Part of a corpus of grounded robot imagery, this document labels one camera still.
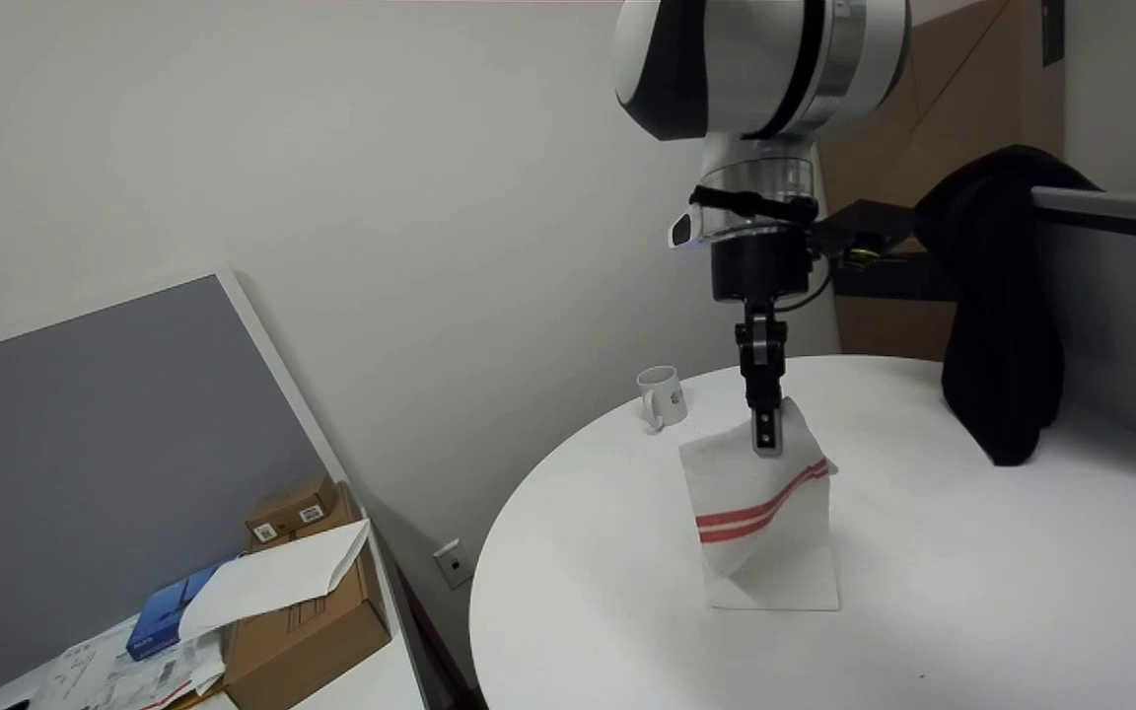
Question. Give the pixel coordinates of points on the black jacket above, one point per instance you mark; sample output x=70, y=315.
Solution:
x=1002, y=330

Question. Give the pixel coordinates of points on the small clear glass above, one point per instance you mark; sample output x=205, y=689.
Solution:
x=661, y=398

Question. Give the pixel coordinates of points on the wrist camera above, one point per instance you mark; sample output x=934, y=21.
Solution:
x=740, y=208

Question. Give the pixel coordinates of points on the large cardboard box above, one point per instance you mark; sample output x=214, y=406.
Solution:
x=304, y=653

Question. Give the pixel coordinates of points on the blue packet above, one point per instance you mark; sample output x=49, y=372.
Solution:
x=168, y=618

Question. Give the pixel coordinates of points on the white paper sheet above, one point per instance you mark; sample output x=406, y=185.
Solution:
x=279, y=573

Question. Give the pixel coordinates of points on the black chair armrest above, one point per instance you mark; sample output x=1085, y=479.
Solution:
x=890, y=269

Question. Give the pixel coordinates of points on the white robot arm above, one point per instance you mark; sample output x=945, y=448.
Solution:
x=752, y=63

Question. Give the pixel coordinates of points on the gray desk divider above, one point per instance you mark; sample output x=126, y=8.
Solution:
x=1133, y=330

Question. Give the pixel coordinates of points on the small cardboard box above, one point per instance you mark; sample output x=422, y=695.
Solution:
x=304, y=507

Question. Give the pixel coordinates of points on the gray partition board white frame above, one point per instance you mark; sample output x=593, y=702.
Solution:
x=95, y=457

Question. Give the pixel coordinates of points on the white towel with red stripes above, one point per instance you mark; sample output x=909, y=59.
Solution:
x=757, y=553

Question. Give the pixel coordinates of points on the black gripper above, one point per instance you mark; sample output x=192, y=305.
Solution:
x=763, y=269

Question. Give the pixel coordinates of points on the brown cardboard panel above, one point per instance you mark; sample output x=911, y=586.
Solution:
x=976, y=91

